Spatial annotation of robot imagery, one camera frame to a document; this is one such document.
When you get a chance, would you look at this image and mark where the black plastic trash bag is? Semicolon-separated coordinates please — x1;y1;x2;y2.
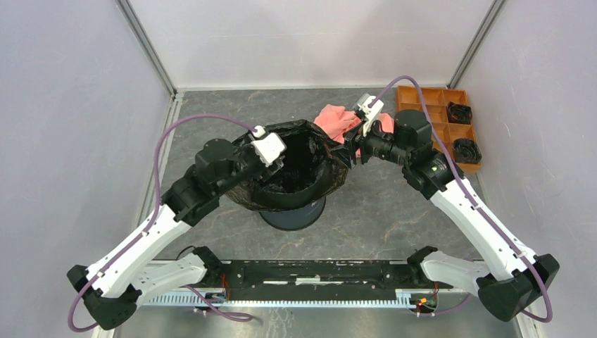
226;119;348;212

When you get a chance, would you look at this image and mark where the dark blue trash bin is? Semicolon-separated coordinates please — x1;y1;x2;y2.
258;197;327;232

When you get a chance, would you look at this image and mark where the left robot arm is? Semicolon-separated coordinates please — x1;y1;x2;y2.
67;133;287;330

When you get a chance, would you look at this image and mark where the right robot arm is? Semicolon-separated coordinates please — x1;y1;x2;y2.
337;110;560;323

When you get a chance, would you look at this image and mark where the rolled trash bag bottom right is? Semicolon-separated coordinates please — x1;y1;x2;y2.
452;138;482;164

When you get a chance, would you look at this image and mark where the rolled trash bag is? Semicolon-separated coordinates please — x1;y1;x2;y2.
452;138;482;164
446;101;472;125

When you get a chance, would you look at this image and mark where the rolled trash bag top right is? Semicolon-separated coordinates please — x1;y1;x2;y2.
446;101;472;125

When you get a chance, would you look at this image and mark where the pink crumpled cloth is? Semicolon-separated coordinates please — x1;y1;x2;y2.
314;104;394;144

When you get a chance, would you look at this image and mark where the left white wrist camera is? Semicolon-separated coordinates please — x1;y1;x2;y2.
251;125;287;167

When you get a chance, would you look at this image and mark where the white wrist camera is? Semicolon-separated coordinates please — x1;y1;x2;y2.
251;125;287;167
353;93;384;137

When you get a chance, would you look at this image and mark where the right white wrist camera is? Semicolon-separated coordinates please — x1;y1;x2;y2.
353;93;384;137

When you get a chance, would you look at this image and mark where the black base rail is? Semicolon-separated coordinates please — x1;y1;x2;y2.
197;260;451;301

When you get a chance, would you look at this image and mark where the white toothed cable duct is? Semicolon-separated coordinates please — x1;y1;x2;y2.
144;289;416;310

